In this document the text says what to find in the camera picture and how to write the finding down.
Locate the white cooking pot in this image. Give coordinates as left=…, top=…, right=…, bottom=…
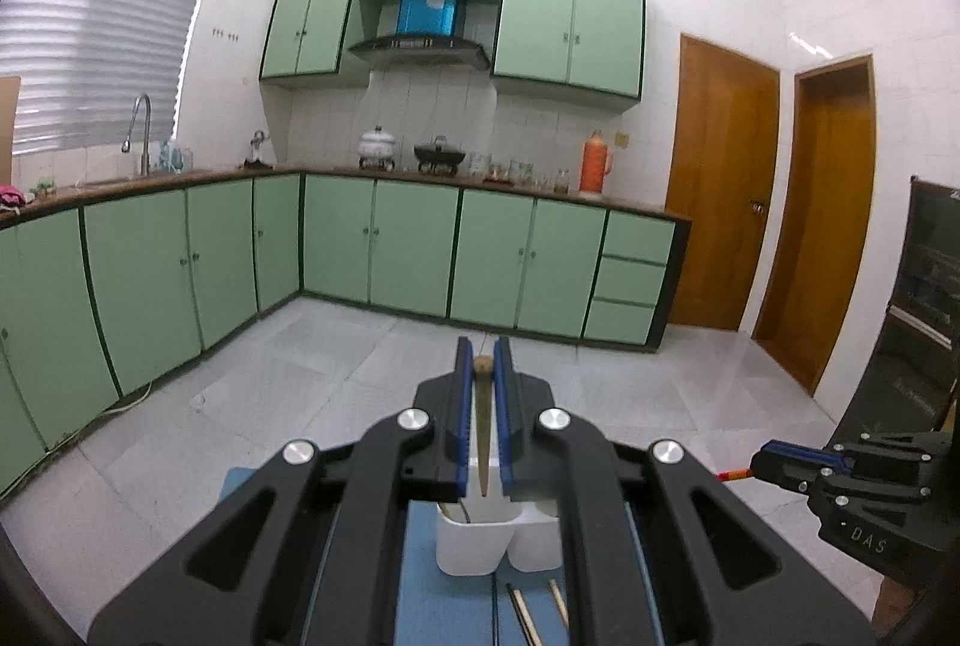
left=357, top=125, right=399, bottom=160

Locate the metal kitchen faucet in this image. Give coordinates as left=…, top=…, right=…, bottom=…
left=122, top=94, right=154, bottom=178

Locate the black wok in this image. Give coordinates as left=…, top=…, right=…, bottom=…
left=413, top=134, right=468, bottom=166

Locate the green wall cabinet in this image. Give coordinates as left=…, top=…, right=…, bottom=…
left=490, top=0, right=648, bottom=108
left=259, top=0, right=368, bottom=85

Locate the white window blind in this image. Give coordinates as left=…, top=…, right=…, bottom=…
left=0, top=0, right=230, bottom=156

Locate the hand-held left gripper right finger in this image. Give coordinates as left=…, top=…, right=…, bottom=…
left=493, top=336, right=875, bottom=646

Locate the green base cabinet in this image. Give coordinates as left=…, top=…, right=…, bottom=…
left=0, top=169, right=305, bottom=504
left=299, top=167, right=692, bottom=352

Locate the white power cable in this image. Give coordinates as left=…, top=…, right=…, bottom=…
left=45, top=382, right=155, bottom=453

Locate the person's right hand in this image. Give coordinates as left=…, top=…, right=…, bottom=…
left=872, top=575, right=917, bottom=646

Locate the green cabinet drawer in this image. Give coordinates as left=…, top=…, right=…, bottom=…
left=592, top=257, right=668, bottom=306
left=601, top=210, right=677, bottom=265
left=583, top=300, right=658, bottom=348

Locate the black glass-door cabinet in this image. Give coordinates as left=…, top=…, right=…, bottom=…
left=831, top=176, right=960, bottom=456

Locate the white two-compartment utensil holder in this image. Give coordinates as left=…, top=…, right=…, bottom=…
left=435, top=454, right=563, bottom=578

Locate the wooden door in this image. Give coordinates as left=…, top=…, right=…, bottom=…
left=665, top=34, right=782, bottom=333
left=751, top=53, right=878, bottom=396

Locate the plain bamboo chopstick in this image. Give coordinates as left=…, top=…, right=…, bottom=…
left=472, top=355, right=496, bottom=497

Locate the blue table mat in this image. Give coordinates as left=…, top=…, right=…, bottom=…
left=221, top=466, right=668, bottom=646

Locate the blue box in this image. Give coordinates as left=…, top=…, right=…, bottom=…
left=395, top=0, right=463, bottom=38

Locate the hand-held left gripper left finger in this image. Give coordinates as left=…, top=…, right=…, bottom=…
left=86, top=336, right=475, bottom=646

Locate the orange thermos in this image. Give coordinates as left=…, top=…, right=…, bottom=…
left=578, top=128, right=618, bottom=198

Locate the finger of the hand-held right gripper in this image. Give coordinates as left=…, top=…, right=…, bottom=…
left=763, top=432, right=953, bottom=467
left=752, top=452, right=935, bottom=504

